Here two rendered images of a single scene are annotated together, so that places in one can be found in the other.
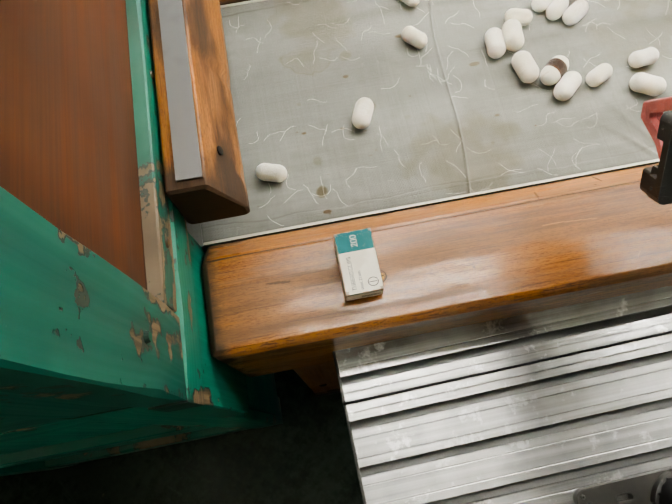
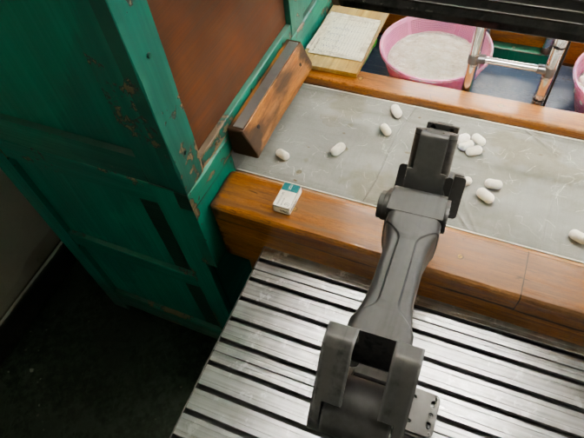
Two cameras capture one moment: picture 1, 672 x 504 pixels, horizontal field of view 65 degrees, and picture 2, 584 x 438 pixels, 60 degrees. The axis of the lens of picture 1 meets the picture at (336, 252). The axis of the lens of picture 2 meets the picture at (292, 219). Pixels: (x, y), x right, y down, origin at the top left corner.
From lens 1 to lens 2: 0.59 m
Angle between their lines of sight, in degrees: 23
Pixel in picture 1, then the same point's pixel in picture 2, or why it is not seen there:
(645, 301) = (429, 303)
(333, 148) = (316, 158)
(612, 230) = not seen: hidden behind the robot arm
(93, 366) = (164, 133)
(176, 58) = (263, 88)
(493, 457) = (301, 325)
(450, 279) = (321, 223)
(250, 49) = (311, 106)
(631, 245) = not seen: hidden behind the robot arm
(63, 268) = (173, 103)
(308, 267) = (268, 191)
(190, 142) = (247, 116)
